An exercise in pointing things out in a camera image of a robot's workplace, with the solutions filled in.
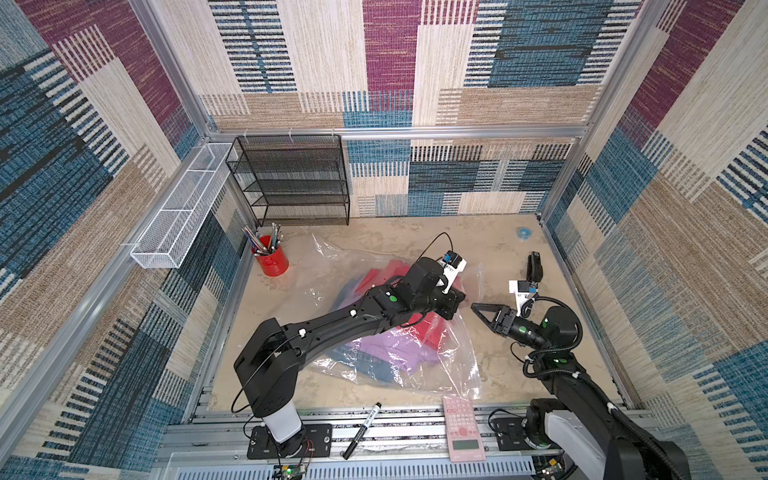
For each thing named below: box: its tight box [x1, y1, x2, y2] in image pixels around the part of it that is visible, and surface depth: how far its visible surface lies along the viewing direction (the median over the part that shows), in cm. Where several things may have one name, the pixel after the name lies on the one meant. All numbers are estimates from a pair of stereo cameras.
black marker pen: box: [342, 402, 382, 460], surface depth 76 cm
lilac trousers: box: [353, 330, 440, 376], surface depth 81 cm
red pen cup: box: [252, 235, 290, 277], surface depth 107 cm
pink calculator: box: [442, 396, 487, 463], surface depth 75 cm
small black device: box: [526, 251, 544, 283], surface depth 103 cm
